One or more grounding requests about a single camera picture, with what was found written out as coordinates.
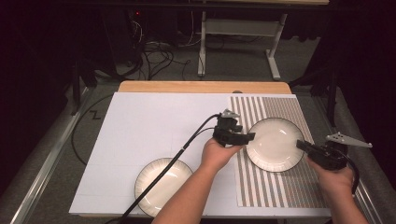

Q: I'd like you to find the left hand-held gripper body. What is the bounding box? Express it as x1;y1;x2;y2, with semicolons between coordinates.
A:
213;108;250;147

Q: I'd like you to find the black stand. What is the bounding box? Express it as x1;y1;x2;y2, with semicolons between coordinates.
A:
289;62;341;128
69;59;98;116

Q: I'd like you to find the bundle of floor cables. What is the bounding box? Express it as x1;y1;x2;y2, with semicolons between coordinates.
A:
124;40;192;81

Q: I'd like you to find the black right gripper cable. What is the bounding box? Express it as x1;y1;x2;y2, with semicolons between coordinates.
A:
337;148;361;196

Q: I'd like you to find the wooden table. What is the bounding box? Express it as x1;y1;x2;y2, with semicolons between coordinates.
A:
118;80;292;95

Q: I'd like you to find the white desk frame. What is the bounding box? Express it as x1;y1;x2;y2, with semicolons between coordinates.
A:
197;10;289;81

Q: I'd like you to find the white board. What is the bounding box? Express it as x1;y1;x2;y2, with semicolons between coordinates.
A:
68;91;332;217

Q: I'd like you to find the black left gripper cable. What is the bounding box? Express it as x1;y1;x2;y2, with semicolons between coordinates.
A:
70;93;222;224

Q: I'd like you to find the white plate with dark rim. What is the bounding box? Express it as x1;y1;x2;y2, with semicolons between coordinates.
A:
134;157;194;217
246;117;306;173

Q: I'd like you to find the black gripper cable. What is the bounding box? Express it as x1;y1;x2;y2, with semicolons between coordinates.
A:
337;148;361;196
70;93;222;224

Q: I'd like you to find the person's left hand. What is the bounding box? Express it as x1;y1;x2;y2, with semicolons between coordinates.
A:
200;138;244;173

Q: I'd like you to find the striped grey placemat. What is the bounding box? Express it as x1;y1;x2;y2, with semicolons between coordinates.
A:
229;95;328;209

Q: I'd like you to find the metal floor rail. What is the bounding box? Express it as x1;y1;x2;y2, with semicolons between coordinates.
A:
10;87;94;224
314;96;384;224

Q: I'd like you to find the person's right hand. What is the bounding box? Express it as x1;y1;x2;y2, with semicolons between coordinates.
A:
306;156;355;194

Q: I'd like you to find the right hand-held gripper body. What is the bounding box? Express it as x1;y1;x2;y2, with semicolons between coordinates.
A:
307;132;373;172

